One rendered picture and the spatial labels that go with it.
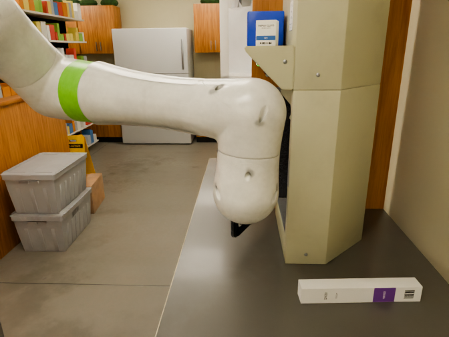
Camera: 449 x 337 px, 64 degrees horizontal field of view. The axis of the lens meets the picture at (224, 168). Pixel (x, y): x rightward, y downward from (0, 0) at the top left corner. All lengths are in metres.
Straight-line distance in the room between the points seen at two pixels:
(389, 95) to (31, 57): 1.06
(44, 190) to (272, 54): 2.37
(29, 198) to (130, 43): 3.52
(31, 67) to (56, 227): 2.41
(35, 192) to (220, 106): 2.57
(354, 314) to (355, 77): 0.55
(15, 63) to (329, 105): 0.65
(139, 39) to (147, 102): 5.36
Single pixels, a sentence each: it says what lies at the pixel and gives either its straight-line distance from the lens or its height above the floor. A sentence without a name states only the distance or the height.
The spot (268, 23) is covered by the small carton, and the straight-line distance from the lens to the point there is 0.96.
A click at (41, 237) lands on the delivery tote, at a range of 3.18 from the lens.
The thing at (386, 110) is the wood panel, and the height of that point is 1.30.
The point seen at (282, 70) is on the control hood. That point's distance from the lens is 0.88.
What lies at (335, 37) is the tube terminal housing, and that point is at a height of 1.53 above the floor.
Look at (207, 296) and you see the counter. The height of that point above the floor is 0.94.
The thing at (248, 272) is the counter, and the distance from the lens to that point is 1.01.
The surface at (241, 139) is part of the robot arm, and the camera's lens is 0.53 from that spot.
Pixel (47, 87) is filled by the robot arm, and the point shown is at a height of 1.44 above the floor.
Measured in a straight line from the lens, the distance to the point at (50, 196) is 2.99.
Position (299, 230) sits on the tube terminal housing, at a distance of 1.00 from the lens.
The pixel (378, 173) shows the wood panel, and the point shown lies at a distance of 1.40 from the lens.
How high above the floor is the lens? 1.51
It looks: 18 degrees down
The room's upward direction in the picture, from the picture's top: 1 degrees counter-clockwise
